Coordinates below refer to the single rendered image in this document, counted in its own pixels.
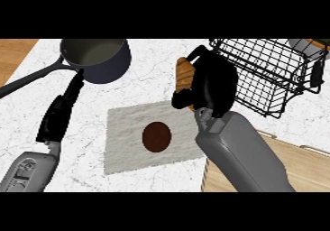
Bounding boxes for grey plant pot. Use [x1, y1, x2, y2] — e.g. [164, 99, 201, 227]
[285, 38, 330, 61]

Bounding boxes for dark brown oval food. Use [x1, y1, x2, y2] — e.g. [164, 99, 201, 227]
[141, 121, 172, 153]

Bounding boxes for orange-brown wooden tray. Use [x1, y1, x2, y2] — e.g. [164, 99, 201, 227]
[173, 56, 204, 113]

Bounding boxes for black wire tiered basket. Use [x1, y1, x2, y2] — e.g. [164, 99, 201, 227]
[207, 38, 330, 120]

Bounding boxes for dark blue saucepan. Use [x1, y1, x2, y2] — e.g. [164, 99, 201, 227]
[0, 38, 132, 103]

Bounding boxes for large pale wooden board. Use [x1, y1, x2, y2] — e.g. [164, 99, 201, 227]
[198, 128, 330, 193]

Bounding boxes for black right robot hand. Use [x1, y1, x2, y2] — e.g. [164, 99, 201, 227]
[170, 44, 240, 119]

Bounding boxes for grey placemat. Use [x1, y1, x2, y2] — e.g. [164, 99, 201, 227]
[103, 100, 210, 175]

